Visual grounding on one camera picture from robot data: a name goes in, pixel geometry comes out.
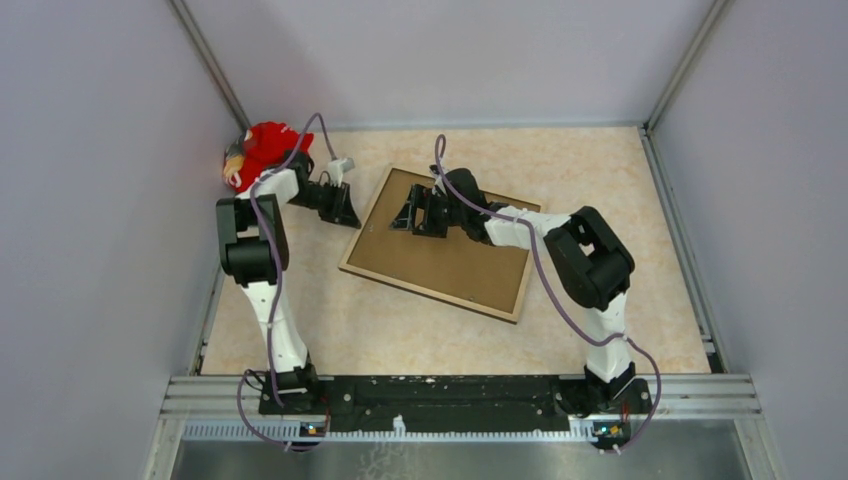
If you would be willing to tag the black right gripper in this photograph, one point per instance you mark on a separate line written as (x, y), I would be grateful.
(406, 219)

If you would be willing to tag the brown cardboard backing board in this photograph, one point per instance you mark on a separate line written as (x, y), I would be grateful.
(444, 258)

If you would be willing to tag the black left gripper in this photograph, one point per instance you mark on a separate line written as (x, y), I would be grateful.
(341, 210)

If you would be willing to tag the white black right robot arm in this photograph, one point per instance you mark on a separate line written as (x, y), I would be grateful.
(592, 265)

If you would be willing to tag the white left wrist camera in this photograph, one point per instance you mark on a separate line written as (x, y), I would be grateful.
(337, 168)

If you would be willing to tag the aluminium front rail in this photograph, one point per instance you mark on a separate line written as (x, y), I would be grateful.
(225, 407)

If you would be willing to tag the red crumpled cloth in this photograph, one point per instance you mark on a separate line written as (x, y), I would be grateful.
(264, 145)

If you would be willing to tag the wooden picture frame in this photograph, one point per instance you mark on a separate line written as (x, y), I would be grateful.
(424, 285)

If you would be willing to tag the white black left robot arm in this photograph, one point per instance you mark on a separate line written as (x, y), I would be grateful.
(254, 251)

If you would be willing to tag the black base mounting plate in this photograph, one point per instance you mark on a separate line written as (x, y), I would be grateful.
(572, 393)

